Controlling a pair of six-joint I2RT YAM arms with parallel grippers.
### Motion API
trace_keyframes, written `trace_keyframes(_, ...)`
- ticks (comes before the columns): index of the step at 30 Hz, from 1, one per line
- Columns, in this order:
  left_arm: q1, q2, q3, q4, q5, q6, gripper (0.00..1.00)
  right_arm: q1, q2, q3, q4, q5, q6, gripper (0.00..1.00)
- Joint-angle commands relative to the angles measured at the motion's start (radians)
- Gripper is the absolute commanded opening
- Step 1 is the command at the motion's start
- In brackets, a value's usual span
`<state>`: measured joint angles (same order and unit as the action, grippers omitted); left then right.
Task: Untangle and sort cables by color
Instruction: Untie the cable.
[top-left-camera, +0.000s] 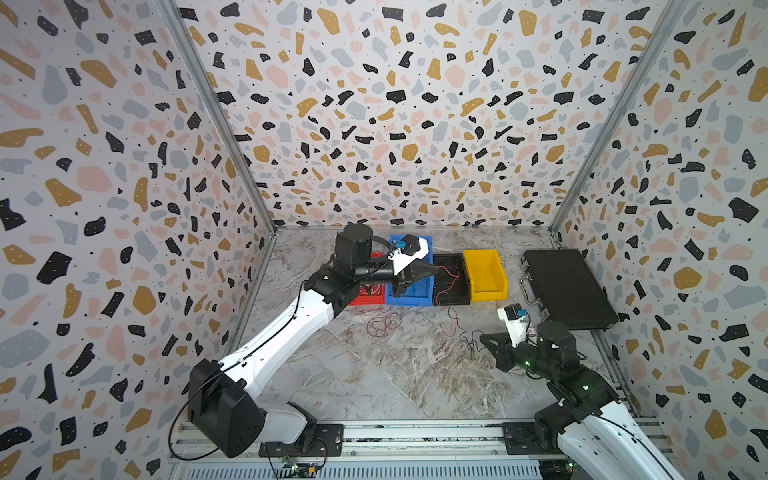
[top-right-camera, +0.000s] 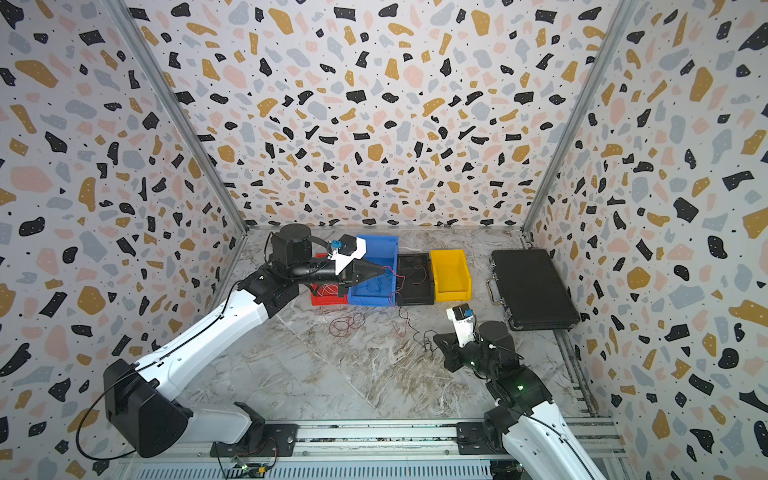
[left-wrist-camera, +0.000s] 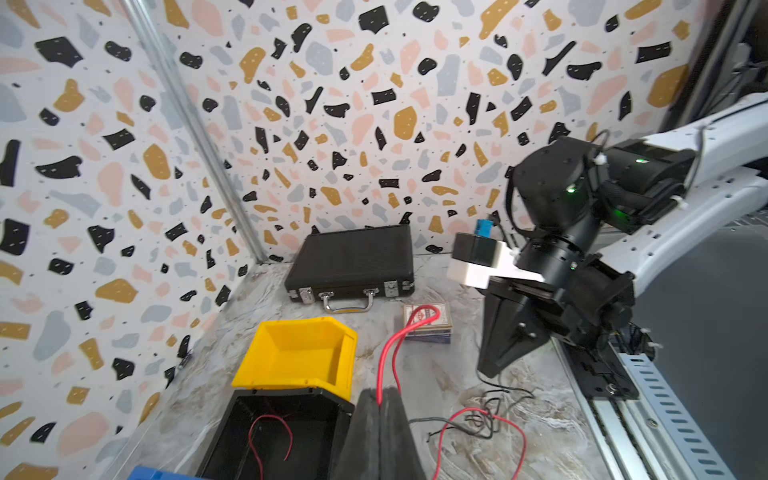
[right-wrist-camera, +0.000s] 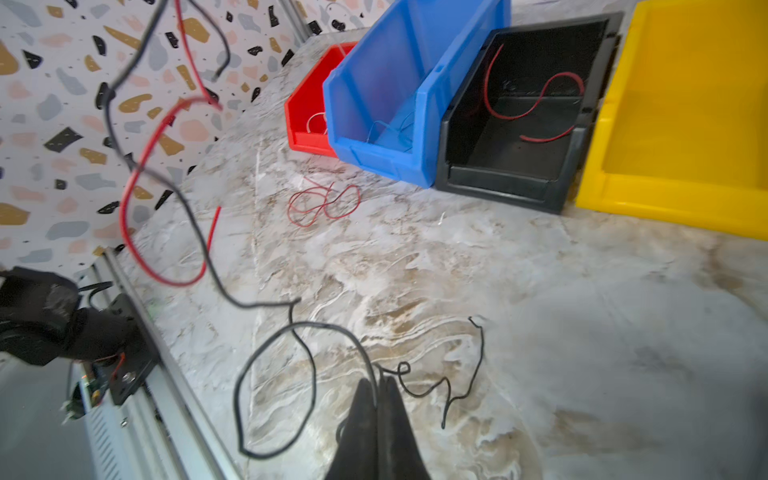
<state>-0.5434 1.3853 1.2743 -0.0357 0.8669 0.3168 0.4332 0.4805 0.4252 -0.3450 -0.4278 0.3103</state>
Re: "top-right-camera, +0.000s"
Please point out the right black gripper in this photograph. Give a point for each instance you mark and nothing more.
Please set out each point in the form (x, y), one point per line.
(450, 350)

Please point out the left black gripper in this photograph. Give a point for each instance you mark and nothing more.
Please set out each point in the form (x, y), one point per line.
(344, 281)

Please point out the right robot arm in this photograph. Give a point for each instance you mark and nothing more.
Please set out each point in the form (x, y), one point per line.
(526, 422)

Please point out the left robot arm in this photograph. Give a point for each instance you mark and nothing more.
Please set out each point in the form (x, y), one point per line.
(142, 399)

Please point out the blue plastic bin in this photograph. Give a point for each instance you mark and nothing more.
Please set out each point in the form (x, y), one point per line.
(383, 251)

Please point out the red plastic bin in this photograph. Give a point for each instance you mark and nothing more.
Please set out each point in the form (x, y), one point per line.
(327, 292)

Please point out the black plastic bin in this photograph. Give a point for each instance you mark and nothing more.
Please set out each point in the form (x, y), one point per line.
(415, 284)

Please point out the yellow plastic bin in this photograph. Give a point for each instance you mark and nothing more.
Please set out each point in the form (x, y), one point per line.
(452, 278)

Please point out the black briefcase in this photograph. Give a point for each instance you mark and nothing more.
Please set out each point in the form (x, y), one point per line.
(526, 284)

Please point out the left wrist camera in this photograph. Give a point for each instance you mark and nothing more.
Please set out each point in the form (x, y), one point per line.
(345, 250)

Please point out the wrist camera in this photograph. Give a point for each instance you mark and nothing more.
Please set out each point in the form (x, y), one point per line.
(345, 250)
(464, 322)

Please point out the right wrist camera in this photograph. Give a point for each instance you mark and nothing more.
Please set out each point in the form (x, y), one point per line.
(464, 322)

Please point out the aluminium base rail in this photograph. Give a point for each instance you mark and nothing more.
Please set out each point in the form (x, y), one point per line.
(327, 449)

